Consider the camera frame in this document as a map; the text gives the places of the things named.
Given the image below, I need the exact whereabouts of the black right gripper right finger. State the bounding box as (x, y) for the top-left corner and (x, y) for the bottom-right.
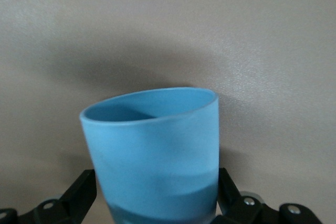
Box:
(213, 167), (265, 224)

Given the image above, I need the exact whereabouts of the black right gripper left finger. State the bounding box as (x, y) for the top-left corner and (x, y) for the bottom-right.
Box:
(34, 169), (98, 224)

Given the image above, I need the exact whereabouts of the light blue cup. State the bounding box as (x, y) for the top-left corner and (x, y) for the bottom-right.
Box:
(79, 87), (220, 224)

